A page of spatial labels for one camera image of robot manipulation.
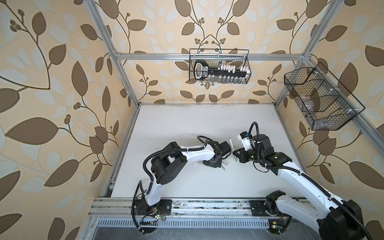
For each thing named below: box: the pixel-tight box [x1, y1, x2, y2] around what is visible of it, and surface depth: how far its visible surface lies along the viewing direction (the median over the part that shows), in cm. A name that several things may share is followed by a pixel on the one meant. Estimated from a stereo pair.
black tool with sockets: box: [194, 60, 250, 84], surface depth 86 cm
